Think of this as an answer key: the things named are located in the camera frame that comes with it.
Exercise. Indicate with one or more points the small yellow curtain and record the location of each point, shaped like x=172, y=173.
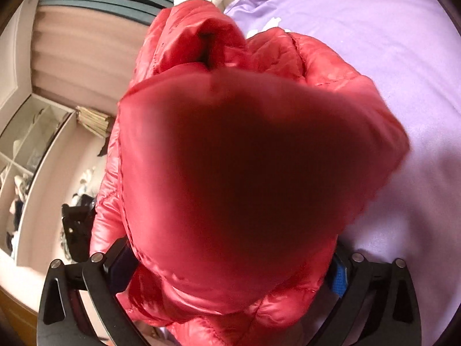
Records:
x=93, y=120

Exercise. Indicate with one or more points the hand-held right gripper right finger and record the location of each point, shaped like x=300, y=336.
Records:
x=338, y=281

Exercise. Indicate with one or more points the purple floral blanket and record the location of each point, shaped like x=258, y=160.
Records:
x=378, y=43

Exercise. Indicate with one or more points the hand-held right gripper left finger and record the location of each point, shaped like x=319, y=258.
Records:
x=120, y=266

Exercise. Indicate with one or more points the red hooded puffer jacket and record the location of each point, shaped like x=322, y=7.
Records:
x=252, y=169

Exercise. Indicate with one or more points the wooden furniture panel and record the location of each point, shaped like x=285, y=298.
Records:
x=14, y=317

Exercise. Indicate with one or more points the pink beige curtain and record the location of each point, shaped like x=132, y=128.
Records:
x=83, y=61

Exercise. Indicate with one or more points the white wall shelf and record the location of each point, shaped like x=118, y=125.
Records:
x=46, y=158

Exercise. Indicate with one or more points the white fluffy toy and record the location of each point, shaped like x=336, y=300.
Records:
x=86, y=180

